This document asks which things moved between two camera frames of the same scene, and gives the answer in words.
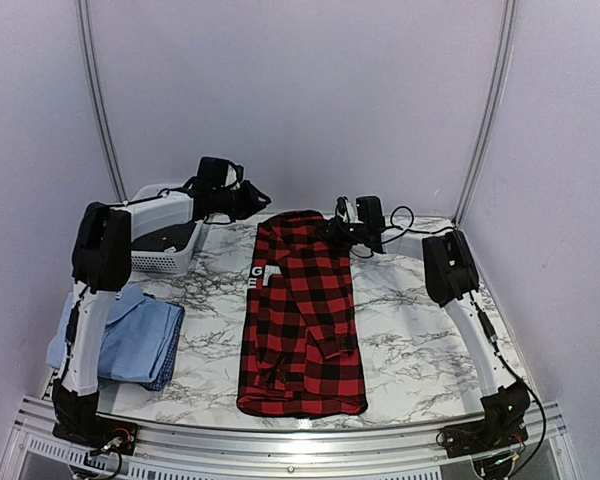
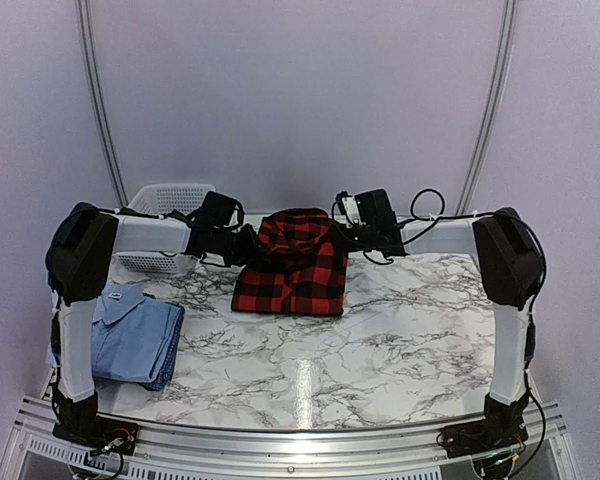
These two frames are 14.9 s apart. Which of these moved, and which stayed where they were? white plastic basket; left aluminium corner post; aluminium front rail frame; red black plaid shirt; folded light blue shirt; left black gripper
Moved: left black gripper; red black plaid shirt
Stayed: white plastic basket; left aluminium corner post; folded light blue shirt; aluminium front rail frame
